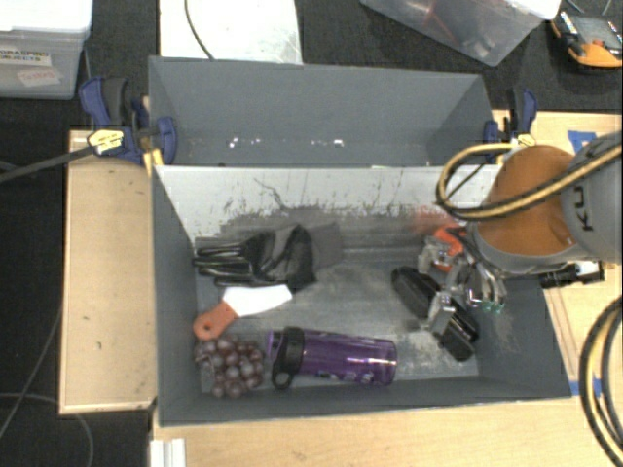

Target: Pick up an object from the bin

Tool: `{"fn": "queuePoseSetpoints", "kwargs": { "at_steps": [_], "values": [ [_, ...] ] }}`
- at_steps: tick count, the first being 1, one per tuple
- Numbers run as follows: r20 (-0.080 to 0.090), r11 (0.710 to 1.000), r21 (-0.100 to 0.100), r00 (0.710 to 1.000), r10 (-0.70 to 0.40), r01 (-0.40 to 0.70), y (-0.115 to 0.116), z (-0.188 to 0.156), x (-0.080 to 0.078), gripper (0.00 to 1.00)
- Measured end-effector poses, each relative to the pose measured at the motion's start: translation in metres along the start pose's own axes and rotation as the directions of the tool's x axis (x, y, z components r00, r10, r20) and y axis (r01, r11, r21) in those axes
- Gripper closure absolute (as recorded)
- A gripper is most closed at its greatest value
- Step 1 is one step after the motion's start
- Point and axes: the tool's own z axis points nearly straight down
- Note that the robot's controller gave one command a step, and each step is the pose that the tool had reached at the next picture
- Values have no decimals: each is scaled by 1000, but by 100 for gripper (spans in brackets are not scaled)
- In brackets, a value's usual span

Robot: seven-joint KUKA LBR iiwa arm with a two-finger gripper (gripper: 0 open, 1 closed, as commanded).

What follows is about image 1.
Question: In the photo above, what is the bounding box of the white spatula with orange handle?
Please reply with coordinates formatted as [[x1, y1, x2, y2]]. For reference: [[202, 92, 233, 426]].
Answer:
[[192, 283, 295, 342]]

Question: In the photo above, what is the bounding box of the black and grey glove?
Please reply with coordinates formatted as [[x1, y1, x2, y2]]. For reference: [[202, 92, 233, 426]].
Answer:
[[192, 221, 347, 292]]

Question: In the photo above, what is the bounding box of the orange and black object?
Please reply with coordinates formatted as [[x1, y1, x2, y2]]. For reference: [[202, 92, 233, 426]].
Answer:
[[430, 225, 469, 265]]

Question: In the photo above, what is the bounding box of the purple toy grape bunch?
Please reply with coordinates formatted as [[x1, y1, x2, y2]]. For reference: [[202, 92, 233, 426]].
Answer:
[[194, 334, 267, 400]]

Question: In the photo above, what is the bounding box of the purple plastic bottle black cap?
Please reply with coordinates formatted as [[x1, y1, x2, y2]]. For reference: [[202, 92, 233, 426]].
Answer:
[[266, 326, 399, 391]]

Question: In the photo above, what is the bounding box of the pale wood board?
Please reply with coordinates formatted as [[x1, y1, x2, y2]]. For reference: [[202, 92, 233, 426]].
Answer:
[[58, 129, 160, 415]]

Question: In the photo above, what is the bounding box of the black oblong case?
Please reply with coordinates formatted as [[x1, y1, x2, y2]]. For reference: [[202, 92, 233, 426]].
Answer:
[[390, 266, 481, 363]]

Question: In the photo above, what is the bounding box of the grey metal bin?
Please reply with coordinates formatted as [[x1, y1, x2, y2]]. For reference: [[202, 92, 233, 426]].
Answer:
[[147, 55, 573, 427]]

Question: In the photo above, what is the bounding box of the black cylinder on white bracket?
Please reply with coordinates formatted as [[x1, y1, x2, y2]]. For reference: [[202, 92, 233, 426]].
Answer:
[[539, 260, 605, 290]]

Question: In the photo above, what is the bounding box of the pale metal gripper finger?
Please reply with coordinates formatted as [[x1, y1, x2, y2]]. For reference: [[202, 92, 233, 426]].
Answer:
[[426, 290, 459, 336], [417, 239, 449, 275]]

